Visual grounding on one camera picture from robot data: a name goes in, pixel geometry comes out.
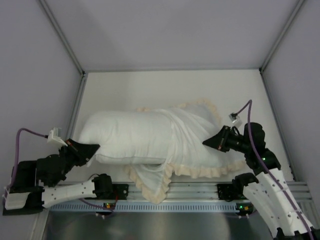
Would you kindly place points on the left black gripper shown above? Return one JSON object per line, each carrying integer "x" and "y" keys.
{"x": 72, "y": 150}

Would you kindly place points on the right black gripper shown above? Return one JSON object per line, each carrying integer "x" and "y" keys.
{"x": 223, "y": 139}

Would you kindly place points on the grey cream-ruffled pillowcase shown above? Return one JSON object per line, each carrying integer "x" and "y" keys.
{"x": 191, "y": 124}

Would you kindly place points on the white pillow insert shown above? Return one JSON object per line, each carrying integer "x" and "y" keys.
{"x": 128, "y": 137}

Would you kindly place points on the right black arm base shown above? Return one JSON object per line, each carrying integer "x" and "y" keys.
{"x": 227, "y": 192}

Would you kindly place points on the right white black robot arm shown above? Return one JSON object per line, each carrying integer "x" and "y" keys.
{"x": 265, "y": 187}

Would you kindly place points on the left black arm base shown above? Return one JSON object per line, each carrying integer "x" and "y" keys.
{"x": 120, "y": 191}

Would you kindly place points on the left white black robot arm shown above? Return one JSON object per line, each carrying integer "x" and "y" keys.
{"x": 34, "y": 184}

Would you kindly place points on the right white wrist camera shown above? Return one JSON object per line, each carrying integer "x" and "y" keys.
{"x": 235, "y": 119}

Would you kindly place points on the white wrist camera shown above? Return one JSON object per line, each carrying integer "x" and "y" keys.
{"x": 54, "y": 137}
{"x": 235, "y": 119}

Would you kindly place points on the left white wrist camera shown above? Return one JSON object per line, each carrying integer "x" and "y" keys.
{"x": 54, "y": 137}

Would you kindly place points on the aluminium mounting rail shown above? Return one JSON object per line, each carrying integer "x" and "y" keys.
{"x": 178, "y": 191}

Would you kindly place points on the slotted grey cable duct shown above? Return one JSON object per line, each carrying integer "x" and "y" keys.
{"x": 166, "y": 207}

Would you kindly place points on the left aluminium frame post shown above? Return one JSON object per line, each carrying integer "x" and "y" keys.
{"x": 61, "y": 35}

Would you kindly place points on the aluminium frame post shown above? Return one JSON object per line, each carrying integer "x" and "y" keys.
{"x": 61, "y": 35}
{"x": 284, "y": 30}

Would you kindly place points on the right aluminium frame post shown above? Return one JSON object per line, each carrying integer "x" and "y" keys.
{"x": 284, "y": 30}

